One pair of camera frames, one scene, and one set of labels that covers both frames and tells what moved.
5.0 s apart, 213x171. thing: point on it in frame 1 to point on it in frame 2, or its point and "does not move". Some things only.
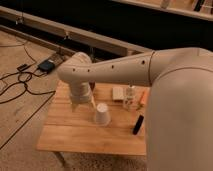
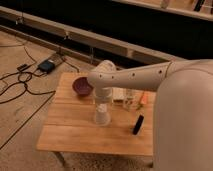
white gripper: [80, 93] to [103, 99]
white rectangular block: [118, 93] does not move
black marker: [136, 128] does not move
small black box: [22, 67] does not move
